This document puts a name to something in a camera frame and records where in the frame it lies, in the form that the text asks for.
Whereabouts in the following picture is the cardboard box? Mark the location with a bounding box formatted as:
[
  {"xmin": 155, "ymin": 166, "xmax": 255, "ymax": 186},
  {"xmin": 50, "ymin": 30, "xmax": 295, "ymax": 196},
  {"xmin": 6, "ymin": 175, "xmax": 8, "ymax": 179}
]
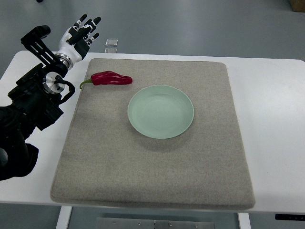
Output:
[{"xmin": 289, "ymin": 0, "xmax": 305, "ymax": 12}]

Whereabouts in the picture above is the black table control panel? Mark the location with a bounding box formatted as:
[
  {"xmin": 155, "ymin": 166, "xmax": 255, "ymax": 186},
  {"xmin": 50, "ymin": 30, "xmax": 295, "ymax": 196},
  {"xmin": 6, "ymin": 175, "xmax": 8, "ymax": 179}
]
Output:
[{"xmin": 274, "ymin": 214, "xmax": 305, "ymax": 221}]

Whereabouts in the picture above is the red pepper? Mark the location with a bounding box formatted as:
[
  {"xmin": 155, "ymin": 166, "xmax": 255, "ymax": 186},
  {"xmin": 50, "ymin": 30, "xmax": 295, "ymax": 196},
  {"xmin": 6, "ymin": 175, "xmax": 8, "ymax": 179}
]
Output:
[{"xmin": 79, "ymin": 71, "xmax": 133, "ymax": 89}]

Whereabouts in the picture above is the white table leg right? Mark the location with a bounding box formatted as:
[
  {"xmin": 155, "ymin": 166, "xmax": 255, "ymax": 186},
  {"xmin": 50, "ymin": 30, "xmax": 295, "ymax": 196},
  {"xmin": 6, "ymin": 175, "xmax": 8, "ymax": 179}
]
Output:
[{"xmin": 237, "ymin": 213, "xmax": 251, "ymax": 229}]

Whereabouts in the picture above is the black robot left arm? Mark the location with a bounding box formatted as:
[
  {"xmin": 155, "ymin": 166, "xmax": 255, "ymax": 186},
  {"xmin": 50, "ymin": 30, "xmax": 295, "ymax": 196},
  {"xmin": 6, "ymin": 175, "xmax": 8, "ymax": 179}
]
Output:
[{"xmin": 0, "ymin": 25, "xmax": 75, "ymax": 180}]

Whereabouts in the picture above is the light green plate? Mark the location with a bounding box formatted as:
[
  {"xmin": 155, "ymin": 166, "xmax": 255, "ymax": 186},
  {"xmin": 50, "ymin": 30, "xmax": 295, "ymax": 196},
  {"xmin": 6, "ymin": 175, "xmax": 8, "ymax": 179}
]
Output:
[{"xmin": 127, "ymin": 85, "xmax": 194, "ymax": 139}]

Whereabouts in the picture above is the white table leg left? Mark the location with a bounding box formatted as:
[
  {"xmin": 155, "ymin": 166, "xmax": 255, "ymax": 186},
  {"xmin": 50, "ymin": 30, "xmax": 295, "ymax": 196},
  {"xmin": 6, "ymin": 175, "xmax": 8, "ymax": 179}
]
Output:
[{"xmin": 56, "ymin": 206, "xmax": 72, "ymax": 229}]

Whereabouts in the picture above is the white table leg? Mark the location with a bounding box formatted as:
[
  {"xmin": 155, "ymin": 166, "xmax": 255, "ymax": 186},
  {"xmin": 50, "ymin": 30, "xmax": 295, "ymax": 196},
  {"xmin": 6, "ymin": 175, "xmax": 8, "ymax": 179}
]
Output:
[
  {"xmin": 56, "ymin": 206, "xmax": 72, "ymax": 229},
  {"xmin": 237, "ymin": 213, "xmax": 251, "ymax": 229}
]

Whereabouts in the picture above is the beige felt mat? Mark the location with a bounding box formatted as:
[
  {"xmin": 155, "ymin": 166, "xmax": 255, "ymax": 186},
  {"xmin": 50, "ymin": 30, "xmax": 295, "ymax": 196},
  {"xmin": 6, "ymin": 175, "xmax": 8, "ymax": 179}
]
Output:
[{"xmin": 50, "ymin": 58, "xmax": 255, "ymax": 210}]

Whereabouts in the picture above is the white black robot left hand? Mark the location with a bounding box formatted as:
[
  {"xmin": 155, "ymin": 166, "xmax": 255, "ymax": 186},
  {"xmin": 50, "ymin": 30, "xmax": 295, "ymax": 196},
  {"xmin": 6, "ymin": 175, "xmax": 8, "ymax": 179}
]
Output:
[{"xmin": 55, "ymin": 14, "xmax": 101, "ymax": 69}]

